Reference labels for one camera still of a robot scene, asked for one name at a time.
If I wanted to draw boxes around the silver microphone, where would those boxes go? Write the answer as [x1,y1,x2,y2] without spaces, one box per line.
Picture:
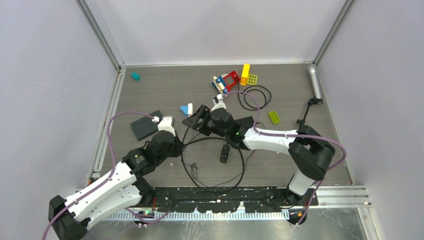
[307,64,323,101]

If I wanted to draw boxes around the yellow toy brick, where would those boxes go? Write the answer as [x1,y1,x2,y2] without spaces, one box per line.
[240,63,251,86]

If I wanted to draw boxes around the black network switch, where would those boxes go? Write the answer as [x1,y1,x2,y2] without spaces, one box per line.
[235,116,254,129]

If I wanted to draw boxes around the black power adapter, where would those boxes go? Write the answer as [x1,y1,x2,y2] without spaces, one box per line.
[219,144,231,164]

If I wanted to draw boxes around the green toy brick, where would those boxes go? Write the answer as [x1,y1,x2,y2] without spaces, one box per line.
[268,111,281,125]

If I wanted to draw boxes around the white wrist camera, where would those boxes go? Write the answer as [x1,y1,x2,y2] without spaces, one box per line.
[210,94,227,112]
[157,116,176,137]

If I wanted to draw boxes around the blue white toy brick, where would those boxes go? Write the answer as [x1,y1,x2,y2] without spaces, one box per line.
[180,103,194,117]

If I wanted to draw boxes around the black power adapter cable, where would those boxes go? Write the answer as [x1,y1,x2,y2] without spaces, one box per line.
[185,149,256,188]

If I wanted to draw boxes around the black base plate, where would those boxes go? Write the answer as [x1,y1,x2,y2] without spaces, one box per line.
[153,186,319,214]

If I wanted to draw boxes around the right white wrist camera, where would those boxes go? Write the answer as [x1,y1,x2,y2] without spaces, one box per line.
[210,94,227,112]

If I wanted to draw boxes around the black mini tripod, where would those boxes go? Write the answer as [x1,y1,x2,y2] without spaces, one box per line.
[296,97,324,127]

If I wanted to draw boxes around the teal block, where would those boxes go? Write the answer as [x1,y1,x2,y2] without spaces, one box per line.
[131,72,141,81]

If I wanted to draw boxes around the red blue toy vehicle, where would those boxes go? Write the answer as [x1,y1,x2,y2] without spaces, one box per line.
[211,71,241,95]

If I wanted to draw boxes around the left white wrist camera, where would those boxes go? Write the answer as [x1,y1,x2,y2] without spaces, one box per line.
[157,116,176,137]

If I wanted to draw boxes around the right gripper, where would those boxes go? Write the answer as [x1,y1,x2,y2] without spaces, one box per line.
[182,105,229,140]

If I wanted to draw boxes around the black ethernet cable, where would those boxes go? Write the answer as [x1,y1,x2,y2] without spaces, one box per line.
[180,127,246,190]

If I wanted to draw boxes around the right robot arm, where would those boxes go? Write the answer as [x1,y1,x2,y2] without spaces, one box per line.
[182,105,336,205]

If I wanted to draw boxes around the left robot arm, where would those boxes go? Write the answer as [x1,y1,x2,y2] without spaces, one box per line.
[48,130,184,240]

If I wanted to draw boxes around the lime green grid plate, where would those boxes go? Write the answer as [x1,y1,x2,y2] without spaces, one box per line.
[246,74,258,86]

